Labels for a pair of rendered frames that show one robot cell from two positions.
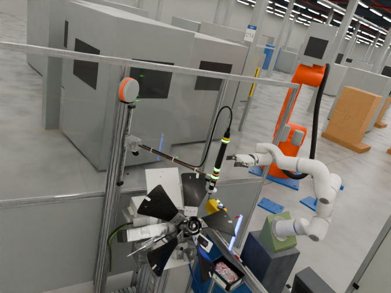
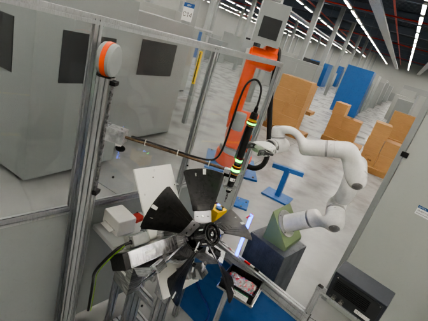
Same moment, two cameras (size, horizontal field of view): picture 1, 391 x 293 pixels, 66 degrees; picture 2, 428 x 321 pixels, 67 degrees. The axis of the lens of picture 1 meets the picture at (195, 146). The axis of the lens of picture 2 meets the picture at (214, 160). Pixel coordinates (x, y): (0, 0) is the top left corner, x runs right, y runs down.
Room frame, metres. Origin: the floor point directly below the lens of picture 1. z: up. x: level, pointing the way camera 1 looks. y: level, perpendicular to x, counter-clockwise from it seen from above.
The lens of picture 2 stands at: (0.29, 0.43, 2.13)
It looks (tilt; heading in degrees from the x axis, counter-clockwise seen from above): 21 degrees down; 341
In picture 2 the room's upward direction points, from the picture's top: 17 degrees clockwise
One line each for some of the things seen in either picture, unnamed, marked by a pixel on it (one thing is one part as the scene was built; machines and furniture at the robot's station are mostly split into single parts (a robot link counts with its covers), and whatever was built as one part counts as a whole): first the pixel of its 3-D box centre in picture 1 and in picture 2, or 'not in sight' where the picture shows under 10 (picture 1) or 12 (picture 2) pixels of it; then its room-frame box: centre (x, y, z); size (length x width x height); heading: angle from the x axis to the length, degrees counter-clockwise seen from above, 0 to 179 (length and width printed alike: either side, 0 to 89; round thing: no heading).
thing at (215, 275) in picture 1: (224, 272); (241, 283); (1.64, -0.42, 0.84); 0.22 x 0.17 x 0.07; 50
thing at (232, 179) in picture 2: (219, 162); (241, 151); (1.67, -0.16, 1.65); 0.04 x 0.04 x 0.46
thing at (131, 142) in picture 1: (132, 142); (115, 134); (1.88, 0.43, 1.53); 0.10 x 0.07 x 0.08; 70
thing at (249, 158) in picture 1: (245, 160); (264, 147); (1.79, -0.33, 1.65); 0.11 x 0.10 x 0.07; 125
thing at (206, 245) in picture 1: (198, 242); (207, 252); (1.72, -0.19, 0.98); 0.20 x 0.16 x 0.20; 35
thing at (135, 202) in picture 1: (138, 207); (117, 220); (2.03, 0.33, 0.91); 0.17 x 0.16 x 0.11; 35
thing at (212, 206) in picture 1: (215, 209); (212, 211); (2.11, -0.29, 1.02); 0.16 x 0.10 x 0.11; 35
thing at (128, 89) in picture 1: (128, 89); (109, 59); (1.91, 0.51, 1.88); 0.17 x 0.15 x 0.16; 125
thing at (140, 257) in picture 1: (141, 246); (128, 270); (1.81, 0.21, 0.73); 0.15 x 0.09 x 0.22; 35
